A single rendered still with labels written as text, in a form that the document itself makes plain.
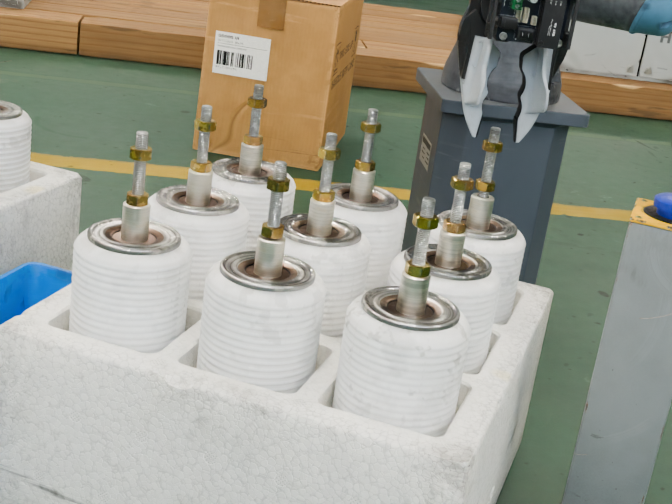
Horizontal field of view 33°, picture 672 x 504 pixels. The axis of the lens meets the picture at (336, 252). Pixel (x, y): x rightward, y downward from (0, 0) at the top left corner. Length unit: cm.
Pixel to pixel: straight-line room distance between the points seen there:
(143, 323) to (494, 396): 29
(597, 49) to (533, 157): 160
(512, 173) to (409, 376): 63
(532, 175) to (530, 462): 39
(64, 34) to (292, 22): 90
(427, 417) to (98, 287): 28
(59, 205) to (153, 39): 151
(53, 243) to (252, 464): 51
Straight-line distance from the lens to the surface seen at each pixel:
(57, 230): 130
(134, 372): 88
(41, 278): 122
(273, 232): 87
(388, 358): 83
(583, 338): 153
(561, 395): 136
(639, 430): 104
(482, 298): 94
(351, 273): 97
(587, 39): 300
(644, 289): 99
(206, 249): 100
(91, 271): 91
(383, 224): 107
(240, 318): 86
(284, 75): 203
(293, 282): 87
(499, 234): 106
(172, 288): 91
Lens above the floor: 58
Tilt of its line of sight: 20 degrees down
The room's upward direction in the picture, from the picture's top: 8 degrees clockwise
